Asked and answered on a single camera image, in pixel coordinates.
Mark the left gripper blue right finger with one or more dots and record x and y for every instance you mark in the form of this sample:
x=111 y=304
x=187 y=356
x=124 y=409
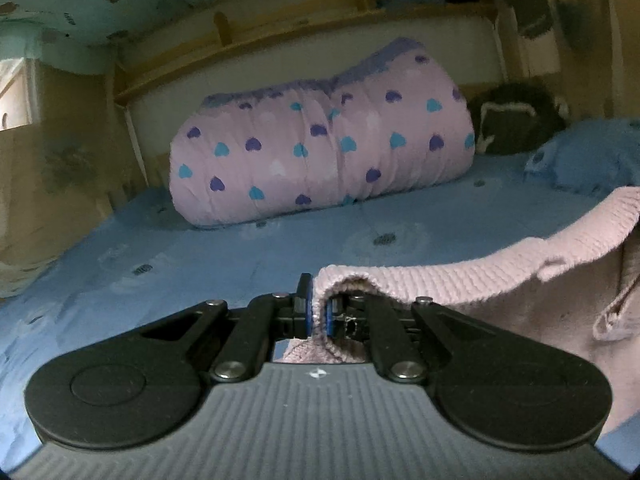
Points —
x=376 y=323

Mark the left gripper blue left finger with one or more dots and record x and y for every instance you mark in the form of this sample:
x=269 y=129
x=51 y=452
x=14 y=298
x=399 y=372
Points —
x=257 y=328

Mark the pink knitted cardigan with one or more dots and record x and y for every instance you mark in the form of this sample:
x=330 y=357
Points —
x=577 y=290

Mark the pink heart-print rolled quilt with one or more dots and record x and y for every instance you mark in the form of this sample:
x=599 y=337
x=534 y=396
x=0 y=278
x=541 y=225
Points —
x=394 y=122

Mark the blue dandelion-print pillow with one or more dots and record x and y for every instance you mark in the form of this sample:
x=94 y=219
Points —
x=592 y=157

